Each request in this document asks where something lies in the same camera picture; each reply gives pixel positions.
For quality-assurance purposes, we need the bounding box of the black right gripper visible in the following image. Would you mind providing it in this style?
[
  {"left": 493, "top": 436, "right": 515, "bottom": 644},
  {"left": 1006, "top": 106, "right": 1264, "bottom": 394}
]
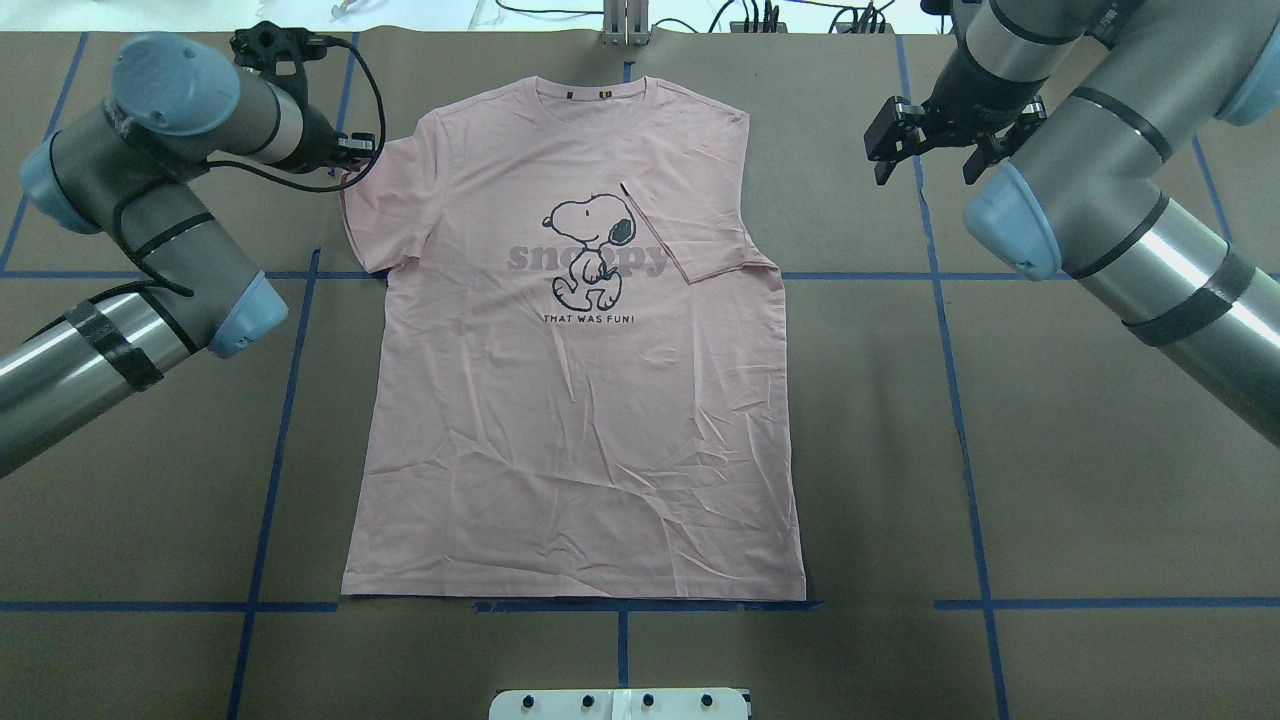
[{"left": 864, "top": 76, "right": 1046, "bottom": 186}]

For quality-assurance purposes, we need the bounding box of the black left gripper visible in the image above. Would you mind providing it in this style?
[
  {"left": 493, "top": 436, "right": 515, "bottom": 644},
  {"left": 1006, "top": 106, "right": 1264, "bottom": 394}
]
[{"left": 317, "top": 118, "right": 378, "bottom": 183}]

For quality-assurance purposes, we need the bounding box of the pink Snoopy t-shirt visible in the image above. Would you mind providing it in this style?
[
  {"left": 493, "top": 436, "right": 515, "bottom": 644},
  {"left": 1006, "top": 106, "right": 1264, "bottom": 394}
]
[{"left": 340, "top": 77, "right": 806, "bottom": 602}]

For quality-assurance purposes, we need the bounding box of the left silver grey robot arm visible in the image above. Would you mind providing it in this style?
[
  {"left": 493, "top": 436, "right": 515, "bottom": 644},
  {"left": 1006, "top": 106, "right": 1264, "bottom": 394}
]
[{"left": 1, "top": 20, "right": 387, "bottom": 474}]

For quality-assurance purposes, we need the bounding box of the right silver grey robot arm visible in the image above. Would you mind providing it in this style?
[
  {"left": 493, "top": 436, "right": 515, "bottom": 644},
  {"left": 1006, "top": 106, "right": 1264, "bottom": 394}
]
[{"left": 864, "top": 1, "right": 1279, "bottom": 442}]

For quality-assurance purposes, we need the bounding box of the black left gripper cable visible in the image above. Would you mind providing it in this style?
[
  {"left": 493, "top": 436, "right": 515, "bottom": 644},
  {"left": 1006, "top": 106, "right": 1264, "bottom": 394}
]
[{"left": 205, "top": 38, "right": 388, "bottom": 195}]

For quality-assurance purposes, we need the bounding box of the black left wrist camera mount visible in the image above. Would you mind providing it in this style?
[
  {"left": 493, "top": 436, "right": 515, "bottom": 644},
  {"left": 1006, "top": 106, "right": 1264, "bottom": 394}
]
[{"left": 229, "top": 20, "right": 329, "bottom": 88}]

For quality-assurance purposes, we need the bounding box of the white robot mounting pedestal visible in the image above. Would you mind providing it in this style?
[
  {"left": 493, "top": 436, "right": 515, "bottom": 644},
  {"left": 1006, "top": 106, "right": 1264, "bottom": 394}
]
[{"left": 488, "top": 687, "right": 753, "bottom": 719}]

